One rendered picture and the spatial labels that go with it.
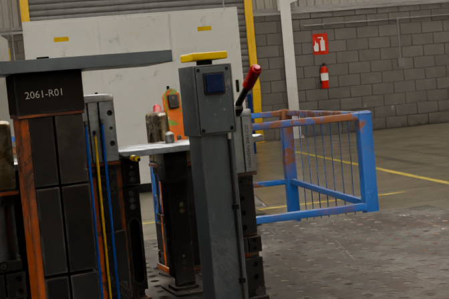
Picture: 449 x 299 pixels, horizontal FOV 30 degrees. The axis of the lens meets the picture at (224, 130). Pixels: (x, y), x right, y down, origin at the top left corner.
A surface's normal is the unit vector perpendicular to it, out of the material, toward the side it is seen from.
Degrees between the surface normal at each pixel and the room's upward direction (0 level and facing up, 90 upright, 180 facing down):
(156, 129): 90
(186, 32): 90
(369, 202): 90
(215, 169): 90
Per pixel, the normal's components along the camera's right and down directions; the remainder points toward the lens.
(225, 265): 0.38, 0.01
